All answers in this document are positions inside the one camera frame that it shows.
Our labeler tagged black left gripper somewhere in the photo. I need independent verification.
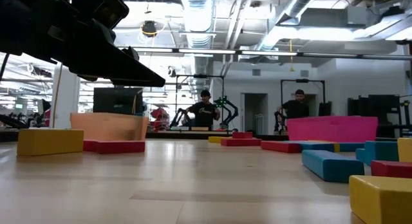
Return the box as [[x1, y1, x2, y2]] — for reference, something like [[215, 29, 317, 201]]
[[19, 0, 167, 88]]

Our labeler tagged orange plastic bin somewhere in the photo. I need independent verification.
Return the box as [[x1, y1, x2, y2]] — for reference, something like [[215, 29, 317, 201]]
[[70, 112, 149, 142]]

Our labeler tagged red wooden block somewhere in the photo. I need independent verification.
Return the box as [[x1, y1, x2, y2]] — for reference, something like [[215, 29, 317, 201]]
[[82, 140, 101, 153], [370, 159, 412, 179], [261, 140, 303, 154], [220, 138, 263, 147], [232, 131, 254, 140], [95, 140, 146, 154]]

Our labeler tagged red plastic bin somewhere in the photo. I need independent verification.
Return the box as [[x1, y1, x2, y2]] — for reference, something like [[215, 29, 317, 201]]
[[285, 116, 379, 144]]

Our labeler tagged black monitor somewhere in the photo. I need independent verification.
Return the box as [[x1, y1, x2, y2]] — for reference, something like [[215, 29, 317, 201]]
[[93, 87, 144, 115]]

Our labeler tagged red background machine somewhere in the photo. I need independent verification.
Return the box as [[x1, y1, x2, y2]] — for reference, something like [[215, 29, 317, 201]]
[[150, 107, 171, 132]]

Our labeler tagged person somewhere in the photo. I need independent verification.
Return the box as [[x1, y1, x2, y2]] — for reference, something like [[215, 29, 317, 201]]
[[278, 89, 310, 119], [185, 89, 222, 128]]

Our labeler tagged white radiator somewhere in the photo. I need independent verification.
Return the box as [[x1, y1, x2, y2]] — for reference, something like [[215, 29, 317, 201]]
[[252, 113, 267, 135]]

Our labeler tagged black equipment rack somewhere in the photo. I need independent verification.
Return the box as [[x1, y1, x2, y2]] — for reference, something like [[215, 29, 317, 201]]
[[346, 94, 412, 138]]

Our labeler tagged black hanging cable reel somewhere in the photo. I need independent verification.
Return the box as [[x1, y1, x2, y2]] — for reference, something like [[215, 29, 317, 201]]
[[140, 20, 158, 37]]

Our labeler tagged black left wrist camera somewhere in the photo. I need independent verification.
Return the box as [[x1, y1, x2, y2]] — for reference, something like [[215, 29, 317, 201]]
[[71, 0, 130, 31]]

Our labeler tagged long yellow cable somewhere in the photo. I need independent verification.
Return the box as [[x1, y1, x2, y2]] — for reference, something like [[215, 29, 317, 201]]
[[51, 64, 64, 128]]

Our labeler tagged black gantry frame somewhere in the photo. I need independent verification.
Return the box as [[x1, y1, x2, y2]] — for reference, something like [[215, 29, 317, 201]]
[[280, 78, 326, 118], [175, 74, 225, 131]]

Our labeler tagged silver round ventilation duct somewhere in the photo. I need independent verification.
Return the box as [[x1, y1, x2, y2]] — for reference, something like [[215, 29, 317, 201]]
[[179, 0, 216, 96]]

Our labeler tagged grey rectangular air duct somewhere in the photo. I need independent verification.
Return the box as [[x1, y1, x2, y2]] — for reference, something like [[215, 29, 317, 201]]
[[257, 0, 323, 51]]

